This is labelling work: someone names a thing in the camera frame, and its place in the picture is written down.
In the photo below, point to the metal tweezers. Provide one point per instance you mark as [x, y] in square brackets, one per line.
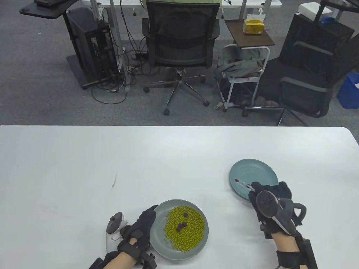
[244, 184]

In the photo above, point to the yellow tissue box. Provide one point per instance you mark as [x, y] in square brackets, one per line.
[253, 28]

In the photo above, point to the grey jacket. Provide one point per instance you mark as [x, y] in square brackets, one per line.
[244, 65]

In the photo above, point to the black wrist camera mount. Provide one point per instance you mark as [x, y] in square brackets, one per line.
[308, 255]
[147, 260]

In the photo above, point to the black stand base plate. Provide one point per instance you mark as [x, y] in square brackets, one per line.
[75, 70]

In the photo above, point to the white desk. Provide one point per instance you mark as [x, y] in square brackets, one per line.
[252, 2]

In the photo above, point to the black power strip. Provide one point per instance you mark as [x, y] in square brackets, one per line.
[140, 56]

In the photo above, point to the person's left forearm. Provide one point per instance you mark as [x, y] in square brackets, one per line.
[120, 262]

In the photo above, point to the black padded office chair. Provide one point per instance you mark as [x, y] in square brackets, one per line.
[303, 92]

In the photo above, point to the black desk frame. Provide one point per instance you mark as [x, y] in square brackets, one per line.
[336, 2]

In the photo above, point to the blue plastic bin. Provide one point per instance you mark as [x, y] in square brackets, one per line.
[347, 92]

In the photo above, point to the person's left hand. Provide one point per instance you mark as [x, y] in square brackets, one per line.
[137, 232]

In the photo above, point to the black stand desk top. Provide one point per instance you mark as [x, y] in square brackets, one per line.
[45, 11]

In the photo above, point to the black computer tower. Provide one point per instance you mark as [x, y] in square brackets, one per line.
[84, 42]

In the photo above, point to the black bag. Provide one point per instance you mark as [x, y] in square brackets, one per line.
[241, 94]

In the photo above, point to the brown side table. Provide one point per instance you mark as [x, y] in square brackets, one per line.
[252, 39]

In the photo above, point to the black mesh office chair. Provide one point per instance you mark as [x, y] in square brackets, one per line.
[182, 33]

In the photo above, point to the teal plate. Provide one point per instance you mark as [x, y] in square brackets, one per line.
[252, 171]

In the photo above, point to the black keyboard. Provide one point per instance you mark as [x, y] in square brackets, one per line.
[47, 2]

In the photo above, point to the grey white tracker controller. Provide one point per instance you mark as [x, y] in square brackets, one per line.
[113, 224]
[266, 203]

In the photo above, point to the pile of green beans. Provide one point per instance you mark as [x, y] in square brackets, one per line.
[190, 235]

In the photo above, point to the white box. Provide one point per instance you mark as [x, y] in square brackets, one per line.
[311, 8]

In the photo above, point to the grey plate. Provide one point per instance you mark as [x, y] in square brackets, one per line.
[157, 242]

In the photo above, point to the person's right hand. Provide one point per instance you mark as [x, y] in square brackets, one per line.
[280, 190]

